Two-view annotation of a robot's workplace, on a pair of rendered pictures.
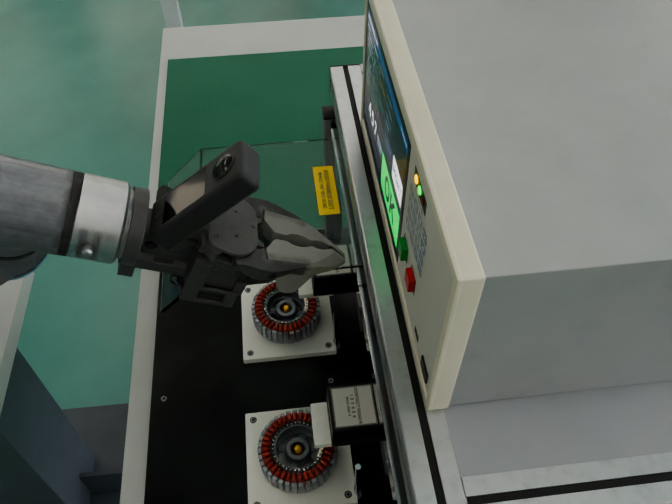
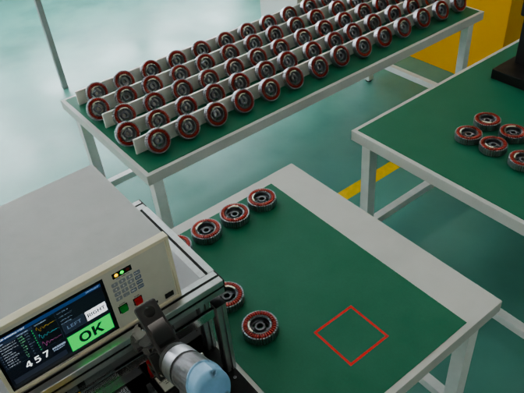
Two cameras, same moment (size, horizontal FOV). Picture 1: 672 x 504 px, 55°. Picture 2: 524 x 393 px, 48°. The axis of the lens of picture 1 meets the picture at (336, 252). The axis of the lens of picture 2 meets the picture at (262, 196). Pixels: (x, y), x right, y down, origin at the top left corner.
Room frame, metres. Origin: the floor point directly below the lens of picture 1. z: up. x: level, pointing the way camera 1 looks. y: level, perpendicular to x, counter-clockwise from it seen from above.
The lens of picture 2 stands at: (0.55, 0.90, 2.22)
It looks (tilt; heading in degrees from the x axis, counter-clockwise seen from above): 39 degrees down; 242
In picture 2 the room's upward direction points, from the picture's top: 6 degrees counter-clockwise
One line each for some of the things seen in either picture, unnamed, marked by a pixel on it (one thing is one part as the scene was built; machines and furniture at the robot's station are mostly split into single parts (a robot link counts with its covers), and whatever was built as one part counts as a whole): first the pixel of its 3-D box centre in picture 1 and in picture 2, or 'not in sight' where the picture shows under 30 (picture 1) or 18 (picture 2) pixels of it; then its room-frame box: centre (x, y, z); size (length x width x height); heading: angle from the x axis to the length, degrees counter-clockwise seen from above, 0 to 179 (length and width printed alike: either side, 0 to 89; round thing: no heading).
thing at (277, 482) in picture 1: (298, 450); not in sight; (0.37, 0.05, 0.80); 0.11 x 0.11 x 0.04
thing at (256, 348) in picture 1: (287, 318); not in sight; (0.61, 0.08, 0.78); 0.15 x 0.15 x 0.01; 7
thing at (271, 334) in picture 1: (286, 310); not in sight; (0.61, 0.08, 0.80); 0.11 x 0.11 x 0.04
